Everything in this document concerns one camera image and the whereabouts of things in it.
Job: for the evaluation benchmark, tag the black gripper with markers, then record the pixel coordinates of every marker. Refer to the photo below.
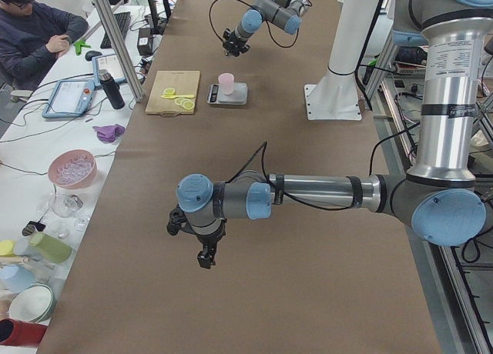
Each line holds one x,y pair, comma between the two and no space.
233,43
208,239

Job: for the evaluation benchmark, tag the pink plastic cup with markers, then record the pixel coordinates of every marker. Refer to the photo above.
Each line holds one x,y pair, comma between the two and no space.
226,83

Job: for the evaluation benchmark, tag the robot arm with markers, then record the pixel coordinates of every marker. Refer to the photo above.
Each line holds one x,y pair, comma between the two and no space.
284,14
435,198

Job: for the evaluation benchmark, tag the digital kitchen scale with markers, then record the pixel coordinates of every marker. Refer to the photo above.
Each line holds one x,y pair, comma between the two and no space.
238,97

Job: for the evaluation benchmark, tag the green cup lying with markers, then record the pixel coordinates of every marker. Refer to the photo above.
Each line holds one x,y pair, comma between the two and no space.
52,249

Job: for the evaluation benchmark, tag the clear glass cup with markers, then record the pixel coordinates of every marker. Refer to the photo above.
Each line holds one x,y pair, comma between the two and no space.
65,206

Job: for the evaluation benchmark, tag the light blue cup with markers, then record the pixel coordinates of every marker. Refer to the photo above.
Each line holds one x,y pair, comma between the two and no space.
17,278

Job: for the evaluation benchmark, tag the yellow cup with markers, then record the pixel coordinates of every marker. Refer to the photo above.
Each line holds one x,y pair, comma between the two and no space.
7,248

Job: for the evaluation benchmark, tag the red cup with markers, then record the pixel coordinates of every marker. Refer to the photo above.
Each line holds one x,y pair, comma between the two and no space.
23,334

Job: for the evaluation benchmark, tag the bamboo cutting board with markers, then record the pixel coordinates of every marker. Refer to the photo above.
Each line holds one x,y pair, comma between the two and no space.
184,82

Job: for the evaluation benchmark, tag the yellow plastic knife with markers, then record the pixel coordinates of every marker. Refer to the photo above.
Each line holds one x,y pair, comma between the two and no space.
185,96

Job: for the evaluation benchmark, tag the lemon slice far end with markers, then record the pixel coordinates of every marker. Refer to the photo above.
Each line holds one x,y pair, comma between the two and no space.
190,106

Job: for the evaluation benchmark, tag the lemon slice front pair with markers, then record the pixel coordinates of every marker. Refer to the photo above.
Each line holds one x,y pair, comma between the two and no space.
169,92

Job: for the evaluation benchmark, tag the black power adapter box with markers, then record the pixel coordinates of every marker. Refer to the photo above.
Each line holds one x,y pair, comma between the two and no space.
145,41

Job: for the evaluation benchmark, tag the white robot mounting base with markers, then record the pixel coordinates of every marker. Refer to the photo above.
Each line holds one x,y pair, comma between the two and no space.
335,96

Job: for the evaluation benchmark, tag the blue teach pendant far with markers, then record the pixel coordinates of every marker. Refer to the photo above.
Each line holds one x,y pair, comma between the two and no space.
110,63

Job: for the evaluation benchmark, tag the blue teach pendant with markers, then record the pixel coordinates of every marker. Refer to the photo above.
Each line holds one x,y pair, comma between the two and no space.
110,63
70,98

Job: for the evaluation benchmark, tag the black thermos bottle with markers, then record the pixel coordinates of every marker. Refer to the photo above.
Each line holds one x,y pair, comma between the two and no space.
111,89

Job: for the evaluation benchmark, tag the black computer mouse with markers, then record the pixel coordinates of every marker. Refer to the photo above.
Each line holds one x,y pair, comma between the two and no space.
90,55

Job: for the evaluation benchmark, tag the purple cloth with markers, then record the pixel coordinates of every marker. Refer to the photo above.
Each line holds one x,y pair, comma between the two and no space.
109,133

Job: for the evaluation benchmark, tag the green clamp tool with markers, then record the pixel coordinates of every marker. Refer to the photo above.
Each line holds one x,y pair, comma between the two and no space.
80,45

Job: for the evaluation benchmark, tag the pink bowl with clear items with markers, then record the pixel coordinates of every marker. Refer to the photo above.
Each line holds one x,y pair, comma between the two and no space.
74,169

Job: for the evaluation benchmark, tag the blue teach pendant near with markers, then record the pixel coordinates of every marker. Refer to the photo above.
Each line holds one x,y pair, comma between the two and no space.
70,98

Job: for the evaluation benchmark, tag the white green rim bowl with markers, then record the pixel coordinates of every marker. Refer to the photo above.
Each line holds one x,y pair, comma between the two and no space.
35,304

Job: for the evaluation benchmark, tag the seated person dark sweater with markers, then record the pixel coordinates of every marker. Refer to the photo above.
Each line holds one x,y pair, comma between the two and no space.
33,37

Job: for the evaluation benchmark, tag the aluminium frame post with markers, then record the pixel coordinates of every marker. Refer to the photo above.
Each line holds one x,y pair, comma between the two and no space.
112,29

